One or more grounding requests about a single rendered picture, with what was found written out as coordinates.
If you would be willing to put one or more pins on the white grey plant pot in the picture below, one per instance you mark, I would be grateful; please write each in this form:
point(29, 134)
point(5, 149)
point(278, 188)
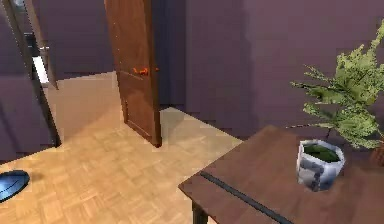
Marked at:
point(316, 170)

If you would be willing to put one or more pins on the dark brown room door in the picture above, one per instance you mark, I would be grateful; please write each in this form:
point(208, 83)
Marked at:
point(40, 40)

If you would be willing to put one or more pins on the green leafy house plant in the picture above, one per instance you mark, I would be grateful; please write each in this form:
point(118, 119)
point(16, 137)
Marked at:
point(353, 96)

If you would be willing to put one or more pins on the dark brown wooden table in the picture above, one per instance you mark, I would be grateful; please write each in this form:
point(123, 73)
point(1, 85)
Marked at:
point(266, 173)

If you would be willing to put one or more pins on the reddish brown plant pot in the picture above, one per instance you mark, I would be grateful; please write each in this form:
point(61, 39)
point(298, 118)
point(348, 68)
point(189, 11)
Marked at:
point(378, 155)

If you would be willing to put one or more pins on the brown wooden room door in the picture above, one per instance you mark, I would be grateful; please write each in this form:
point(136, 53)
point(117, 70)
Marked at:
point(135, 40)

